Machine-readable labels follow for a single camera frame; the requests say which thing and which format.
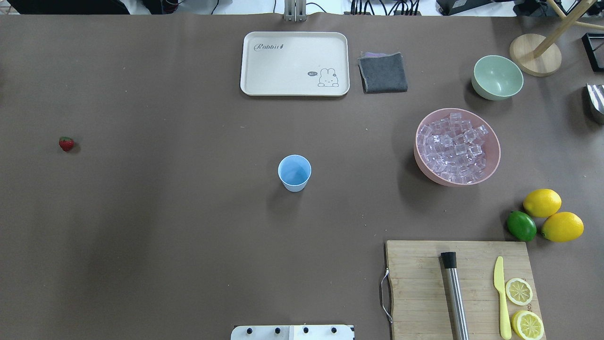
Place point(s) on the steel muddler black tip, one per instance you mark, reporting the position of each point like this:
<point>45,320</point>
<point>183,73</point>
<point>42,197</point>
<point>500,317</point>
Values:
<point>453,285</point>

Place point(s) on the wooden mug tree stand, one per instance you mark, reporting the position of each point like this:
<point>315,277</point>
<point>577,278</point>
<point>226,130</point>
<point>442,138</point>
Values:
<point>538,55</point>

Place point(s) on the lemon half lower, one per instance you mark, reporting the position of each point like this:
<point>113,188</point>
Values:
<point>528,325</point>

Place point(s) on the lemon half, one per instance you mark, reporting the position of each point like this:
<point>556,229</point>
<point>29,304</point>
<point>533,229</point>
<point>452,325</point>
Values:
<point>519,291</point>
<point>528,325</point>

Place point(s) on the light blue plastic cup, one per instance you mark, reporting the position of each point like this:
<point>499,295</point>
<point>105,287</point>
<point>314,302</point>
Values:
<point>294,171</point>

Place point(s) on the cream rabbit tray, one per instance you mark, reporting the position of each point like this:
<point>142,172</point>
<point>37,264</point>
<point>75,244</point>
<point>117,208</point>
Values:
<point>295,64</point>

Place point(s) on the red strawberry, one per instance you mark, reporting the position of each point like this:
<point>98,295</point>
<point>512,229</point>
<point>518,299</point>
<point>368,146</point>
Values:
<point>66,143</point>

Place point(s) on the green bowl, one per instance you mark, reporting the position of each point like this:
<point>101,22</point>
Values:
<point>496,78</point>

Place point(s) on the lemon half upper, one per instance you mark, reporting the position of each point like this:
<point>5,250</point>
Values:
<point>519,291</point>

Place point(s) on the yellow lemon upper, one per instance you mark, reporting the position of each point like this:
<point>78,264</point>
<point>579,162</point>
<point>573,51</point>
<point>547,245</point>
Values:
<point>542,203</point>

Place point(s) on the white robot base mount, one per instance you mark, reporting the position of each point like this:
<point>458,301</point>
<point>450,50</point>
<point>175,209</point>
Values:
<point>294,332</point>

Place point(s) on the green lime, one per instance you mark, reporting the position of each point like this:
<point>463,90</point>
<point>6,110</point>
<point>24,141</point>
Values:
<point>521,226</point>

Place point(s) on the wooden cutting board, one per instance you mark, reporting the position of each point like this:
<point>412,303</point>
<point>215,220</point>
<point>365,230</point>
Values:
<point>419,300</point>

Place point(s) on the yellow lemon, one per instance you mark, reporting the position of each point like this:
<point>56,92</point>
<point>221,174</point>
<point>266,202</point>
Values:
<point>562,227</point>
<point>542,203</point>

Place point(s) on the folded grey cloth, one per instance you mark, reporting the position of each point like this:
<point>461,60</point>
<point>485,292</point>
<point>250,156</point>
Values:
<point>382,72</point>

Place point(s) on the yellow plastic knife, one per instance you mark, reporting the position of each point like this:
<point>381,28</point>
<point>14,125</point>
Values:
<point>499,285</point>

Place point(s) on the yellow lemon lower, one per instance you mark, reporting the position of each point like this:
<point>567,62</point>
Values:
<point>562,227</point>

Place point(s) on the clear ice cubes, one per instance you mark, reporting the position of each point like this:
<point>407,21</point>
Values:
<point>453,148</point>

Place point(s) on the pink bowl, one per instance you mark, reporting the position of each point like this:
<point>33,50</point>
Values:
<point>490,160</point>

